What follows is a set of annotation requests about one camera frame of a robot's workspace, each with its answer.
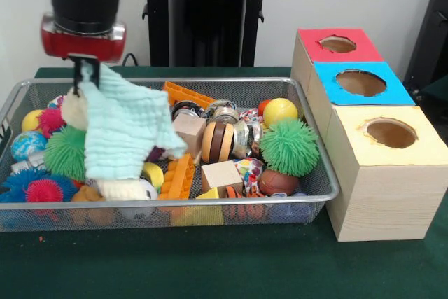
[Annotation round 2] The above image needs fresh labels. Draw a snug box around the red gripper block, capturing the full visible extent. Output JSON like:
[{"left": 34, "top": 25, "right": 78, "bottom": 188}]
[{"left": 40, "top": 13, "right": 127, "bottom": 96}]

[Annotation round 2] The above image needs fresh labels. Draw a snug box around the cream waffle cloth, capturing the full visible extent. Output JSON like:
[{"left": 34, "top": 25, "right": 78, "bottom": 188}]
[{"left": 61, "top": 87, "right": 151, "bottom": 202}]

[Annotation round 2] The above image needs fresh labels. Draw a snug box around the mint waffle cloth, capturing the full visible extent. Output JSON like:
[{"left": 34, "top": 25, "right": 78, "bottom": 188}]
[{"left": 82, "top": 64, "right": 188, "bottom": 181}]

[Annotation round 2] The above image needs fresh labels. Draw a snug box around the green spiky ball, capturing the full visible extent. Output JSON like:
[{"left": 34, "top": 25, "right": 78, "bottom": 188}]
[{"left": 44, "top": 125, "right": 88, "bottom": 183}]

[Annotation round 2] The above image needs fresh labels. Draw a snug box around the wooden box with three holes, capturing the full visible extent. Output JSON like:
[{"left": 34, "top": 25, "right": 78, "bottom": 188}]
[{"left": 290, "top": 27, "right": 448, "bottom": 242}]

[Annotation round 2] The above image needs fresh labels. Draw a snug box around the globe print ball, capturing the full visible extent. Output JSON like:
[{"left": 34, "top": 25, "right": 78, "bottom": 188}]
[{"left": 10, "top": 131, "right": 48, "bottom": 162}]

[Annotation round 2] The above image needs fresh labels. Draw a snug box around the orange flat toy plate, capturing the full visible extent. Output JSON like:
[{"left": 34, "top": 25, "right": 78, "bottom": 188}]
[{"left": 162, "top": 81, "right": 216, "bottom": 108}]

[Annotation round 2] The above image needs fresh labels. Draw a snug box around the orange toy brick with pegs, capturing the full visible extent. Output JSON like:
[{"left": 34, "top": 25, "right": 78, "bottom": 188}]
[{"left": 157, "top": 153, "right": 196, "bottom": 200}]

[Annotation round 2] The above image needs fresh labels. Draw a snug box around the wooden striped round toy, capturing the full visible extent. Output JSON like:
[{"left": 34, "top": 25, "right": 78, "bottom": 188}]
[{"left": 201, "top": 120, "right": 235, "bottom": 162}]

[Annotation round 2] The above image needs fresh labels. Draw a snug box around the yellow ball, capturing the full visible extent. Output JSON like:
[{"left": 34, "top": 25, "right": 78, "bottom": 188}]
[{"left": 262, "top": 97, "right": 299, "bottom": 127}]

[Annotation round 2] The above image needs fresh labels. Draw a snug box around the green spiky toy with eyes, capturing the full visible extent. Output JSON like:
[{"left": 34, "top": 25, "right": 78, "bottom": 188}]
[{"left": 259, "top": 118, "right": 321, "bottom": 177}]

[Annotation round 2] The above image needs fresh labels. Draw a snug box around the small brown football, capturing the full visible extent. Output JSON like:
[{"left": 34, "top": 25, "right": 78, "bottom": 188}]
[{"left": 258, "top": 168, "right": 300, "bottom": 197}]

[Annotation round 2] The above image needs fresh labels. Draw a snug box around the dark green table cloth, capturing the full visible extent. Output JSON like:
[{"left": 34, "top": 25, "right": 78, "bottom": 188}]
[{"left": 0, "top": 66, "right": 448, "bottom": 299}]

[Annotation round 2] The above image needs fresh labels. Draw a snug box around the black chair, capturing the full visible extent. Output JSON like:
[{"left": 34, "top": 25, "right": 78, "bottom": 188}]
[{"left": 402, "top": 0, "right": 448, "bottom": 104}]

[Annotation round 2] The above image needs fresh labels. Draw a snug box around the black pedestal cable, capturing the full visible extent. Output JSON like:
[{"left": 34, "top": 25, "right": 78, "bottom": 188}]
[{"left": 122, "top": 53, "right": 152, "bottom": 67}]

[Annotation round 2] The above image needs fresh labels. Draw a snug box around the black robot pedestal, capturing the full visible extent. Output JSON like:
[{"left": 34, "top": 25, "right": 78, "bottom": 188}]
[{"left": 134, "top": 0, "right": 283, "bottom": 67}]

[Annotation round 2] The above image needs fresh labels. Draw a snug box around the wire mesh bin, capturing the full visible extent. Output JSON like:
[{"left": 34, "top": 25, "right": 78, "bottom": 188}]
[{"left": 0, "top": 75, "right": 341, "bottom": 232}]

